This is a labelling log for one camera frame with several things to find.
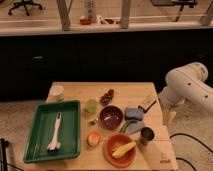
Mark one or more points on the small green toy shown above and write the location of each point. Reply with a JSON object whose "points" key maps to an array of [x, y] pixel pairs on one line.
{"points": [[93, 122]]}

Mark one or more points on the orange yellow toy fruit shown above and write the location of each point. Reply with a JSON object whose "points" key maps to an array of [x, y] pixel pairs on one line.
{"points": [[93, 139]]}

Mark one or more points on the orange bowl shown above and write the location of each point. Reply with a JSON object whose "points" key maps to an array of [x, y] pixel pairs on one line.
{"points": [[114, 142]]}

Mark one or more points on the wooden whiteboard eraser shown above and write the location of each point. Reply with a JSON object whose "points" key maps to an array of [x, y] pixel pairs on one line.
{"points": [[147, 103]]}

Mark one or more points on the grey cloth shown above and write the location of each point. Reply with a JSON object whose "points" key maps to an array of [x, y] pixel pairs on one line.
{"points": [[134, 127]]}

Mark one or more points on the white cylindrical container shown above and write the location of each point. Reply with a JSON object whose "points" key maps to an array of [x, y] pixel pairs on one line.
{"points": [[57, 92]]}

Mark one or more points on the black office chair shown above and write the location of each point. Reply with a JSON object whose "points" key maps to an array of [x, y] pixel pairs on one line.
{"points": [[25, 4]]}

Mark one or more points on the red grapes bunch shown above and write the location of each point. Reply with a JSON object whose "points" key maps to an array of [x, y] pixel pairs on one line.
{"points": [[107, 97]]}

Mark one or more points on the purple bowl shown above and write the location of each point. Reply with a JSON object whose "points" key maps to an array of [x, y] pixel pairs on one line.
{"points": [[110, 117]]}

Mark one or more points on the green plastic tray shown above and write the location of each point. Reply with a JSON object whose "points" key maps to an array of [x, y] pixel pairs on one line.
{"points": [[46, 117]]}

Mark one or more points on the red object on floor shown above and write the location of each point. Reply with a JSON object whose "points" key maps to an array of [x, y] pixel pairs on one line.
{"points": [[85, 21]]}

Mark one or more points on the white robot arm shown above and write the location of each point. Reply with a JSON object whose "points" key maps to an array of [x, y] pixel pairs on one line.
{"points": [[185, 83]]}

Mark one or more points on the metal cup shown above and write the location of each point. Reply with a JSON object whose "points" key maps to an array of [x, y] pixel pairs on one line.
{"points": [[147, 135]]}

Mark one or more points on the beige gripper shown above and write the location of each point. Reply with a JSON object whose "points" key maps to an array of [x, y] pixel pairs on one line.
{"points": [[169, 114]]}

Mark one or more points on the blue sponge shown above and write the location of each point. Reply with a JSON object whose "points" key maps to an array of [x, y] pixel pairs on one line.
{"points": [[133, 113]]}

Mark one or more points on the white brush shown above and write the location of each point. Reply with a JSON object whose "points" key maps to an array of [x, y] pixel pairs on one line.
{"points": [[55, 144]]}

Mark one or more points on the black stand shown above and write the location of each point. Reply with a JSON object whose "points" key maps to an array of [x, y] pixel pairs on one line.
{"points": [[3, 157]]}

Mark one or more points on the yellow corn cob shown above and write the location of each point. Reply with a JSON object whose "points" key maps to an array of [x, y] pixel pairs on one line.
{"points": [[122, 150]]}

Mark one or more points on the green bean pod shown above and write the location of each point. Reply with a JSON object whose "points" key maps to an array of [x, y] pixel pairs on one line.
{"points": [[127, 123]]}

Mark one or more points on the green cup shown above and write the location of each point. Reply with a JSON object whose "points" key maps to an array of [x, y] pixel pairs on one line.
{"points": [[91, 106]]}

